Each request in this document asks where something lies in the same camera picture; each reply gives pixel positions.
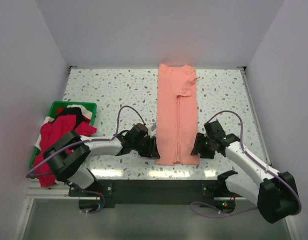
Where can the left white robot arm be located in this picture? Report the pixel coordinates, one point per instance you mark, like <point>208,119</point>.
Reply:
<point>98,146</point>

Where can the salmon pink t shirt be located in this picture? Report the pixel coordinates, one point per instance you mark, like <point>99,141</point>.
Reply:
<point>177,116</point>

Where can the aluminium frame rail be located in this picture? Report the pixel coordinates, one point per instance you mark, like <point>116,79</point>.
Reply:
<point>49,191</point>

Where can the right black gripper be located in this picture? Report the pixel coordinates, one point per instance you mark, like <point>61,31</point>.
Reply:
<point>197,147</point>

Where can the black garment in basket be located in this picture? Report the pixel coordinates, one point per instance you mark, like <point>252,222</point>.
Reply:
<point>73,114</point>

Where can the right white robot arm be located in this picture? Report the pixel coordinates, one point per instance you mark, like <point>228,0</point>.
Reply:
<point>275,193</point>

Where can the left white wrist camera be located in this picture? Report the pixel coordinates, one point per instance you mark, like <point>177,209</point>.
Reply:
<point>151,128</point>

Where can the red t shirt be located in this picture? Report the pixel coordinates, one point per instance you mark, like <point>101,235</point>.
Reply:
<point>61,150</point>

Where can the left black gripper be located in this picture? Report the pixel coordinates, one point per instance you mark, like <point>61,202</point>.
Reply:
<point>151,151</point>

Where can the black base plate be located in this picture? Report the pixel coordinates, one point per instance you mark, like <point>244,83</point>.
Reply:
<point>225,204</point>

